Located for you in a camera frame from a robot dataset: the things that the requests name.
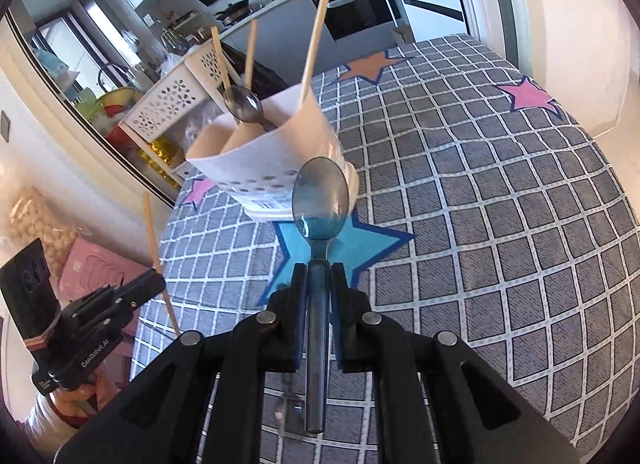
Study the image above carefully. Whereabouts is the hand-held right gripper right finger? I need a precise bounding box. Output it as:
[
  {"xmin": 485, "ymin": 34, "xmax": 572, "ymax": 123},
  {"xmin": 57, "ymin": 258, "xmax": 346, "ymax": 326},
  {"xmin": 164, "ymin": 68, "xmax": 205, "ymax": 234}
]
[{"xmin": 331, "ymin": 262, "xmax": 583, "ymax": 464}]

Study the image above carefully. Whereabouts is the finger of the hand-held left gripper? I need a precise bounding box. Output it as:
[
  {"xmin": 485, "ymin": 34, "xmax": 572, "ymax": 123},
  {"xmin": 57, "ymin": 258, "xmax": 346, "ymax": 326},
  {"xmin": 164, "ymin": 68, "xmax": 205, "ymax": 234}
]
[
  {"xmin": 75, "ymin": 301, "xmax": 139, "ymax": 335},
  {"xmin": 67, "ymin": 269, "xmax": 167, "ymax": 317}
]

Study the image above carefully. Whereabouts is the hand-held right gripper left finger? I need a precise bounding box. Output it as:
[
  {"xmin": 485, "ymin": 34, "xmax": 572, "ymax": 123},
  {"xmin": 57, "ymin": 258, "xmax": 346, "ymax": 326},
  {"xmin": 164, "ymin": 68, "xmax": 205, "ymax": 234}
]
[{"xmin": 57, "ymin": 264, "xmax": 307, "ymax": 464}]

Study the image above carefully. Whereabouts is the white perforated utensil holder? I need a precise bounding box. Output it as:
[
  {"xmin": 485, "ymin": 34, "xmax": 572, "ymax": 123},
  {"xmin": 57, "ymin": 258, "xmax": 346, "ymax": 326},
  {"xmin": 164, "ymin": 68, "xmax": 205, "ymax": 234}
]
[{"xmin": 185, "ymin": 81, "xmax": 361, "ymax": 225}]

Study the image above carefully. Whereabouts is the person's left hand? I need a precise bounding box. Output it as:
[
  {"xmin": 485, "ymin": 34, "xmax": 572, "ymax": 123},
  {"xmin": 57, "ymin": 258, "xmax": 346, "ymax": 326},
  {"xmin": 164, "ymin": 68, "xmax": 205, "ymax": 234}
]
[{"xmin": 52, "ymin": 376, "xmax": 103, "ymax": 427}]

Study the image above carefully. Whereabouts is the pink storage box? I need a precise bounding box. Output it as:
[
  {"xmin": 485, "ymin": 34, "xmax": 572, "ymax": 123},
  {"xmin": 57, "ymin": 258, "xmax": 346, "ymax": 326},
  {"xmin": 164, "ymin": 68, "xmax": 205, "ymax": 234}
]
[{"xmin": 59, "ymin": 238, "xmax": 157, "ymax": 305}]

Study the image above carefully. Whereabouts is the clear bag of nuts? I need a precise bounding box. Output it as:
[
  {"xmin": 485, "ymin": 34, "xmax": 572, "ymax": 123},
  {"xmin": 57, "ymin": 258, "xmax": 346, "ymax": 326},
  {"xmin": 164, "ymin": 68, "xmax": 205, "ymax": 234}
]
[{"xmin": 6, "ymin": 186, "xmax": 78, "ymax": 272}]

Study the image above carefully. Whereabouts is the grey checked star tablecloth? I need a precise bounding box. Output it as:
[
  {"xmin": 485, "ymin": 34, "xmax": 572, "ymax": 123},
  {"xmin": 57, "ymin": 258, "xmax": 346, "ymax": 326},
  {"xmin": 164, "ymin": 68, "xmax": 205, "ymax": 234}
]
[{"xmin": 130, "ymin": 34, "xmax": 640, "ymax": 464}]

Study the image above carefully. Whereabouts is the white perforated storage cart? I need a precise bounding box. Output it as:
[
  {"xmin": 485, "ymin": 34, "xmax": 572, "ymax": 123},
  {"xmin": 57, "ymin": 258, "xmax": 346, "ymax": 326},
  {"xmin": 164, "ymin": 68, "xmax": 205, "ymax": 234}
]
[{"xmin": 120, "ymin": 38, "xmax": 241, "ymax": 185}]

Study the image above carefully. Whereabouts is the green colander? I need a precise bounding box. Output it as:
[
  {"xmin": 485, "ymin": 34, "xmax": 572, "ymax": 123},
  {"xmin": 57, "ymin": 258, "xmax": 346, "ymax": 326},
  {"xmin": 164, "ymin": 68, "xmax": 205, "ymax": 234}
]
[{"xmin": 75, "ymin": 86, "xmax": 143, "ymax": 119}]

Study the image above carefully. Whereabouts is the chrome kitchen faucet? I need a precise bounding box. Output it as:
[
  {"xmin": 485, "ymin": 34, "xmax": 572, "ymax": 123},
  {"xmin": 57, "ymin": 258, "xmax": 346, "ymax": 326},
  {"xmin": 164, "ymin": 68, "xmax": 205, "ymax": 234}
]
[{"xmin": 97, "ymin": 64, "xmax": 133, "ymax": 94}]

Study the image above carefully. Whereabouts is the black built-in oven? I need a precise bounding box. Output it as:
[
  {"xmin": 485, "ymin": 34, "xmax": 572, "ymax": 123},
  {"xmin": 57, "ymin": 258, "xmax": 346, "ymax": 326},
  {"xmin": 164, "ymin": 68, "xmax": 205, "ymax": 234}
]
[{"xmin": 310, "ymin": 0, "xmax": 406, "ymax": 42}]

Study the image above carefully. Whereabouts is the black wok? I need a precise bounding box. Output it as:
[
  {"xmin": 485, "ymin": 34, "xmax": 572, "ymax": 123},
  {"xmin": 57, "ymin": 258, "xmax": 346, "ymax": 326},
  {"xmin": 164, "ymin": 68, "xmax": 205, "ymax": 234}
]
[{"xmin": 215, "ymin": 0, "xmax": 251, "ymax": 24}]

